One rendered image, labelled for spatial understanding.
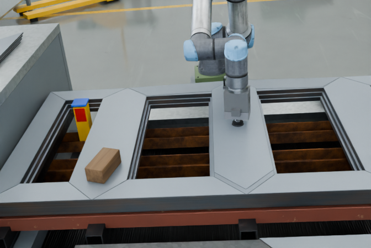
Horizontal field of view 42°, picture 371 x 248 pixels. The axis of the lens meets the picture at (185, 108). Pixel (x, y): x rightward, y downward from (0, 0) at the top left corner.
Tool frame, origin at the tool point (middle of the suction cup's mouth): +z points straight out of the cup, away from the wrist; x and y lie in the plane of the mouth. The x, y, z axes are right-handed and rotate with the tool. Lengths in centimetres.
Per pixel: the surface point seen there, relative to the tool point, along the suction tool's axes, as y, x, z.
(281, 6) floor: -8, 431, 86
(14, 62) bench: -89, 7, -20
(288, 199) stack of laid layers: 19.4, -36.4, 1.3
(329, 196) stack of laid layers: 30.7, -34.1, 0.6
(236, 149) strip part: 1.8, -16.4, -1.3
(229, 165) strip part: 0.9, -25.9, -1.3
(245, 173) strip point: 6.3, -29.2, -1.3
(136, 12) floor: -187, 410, 86
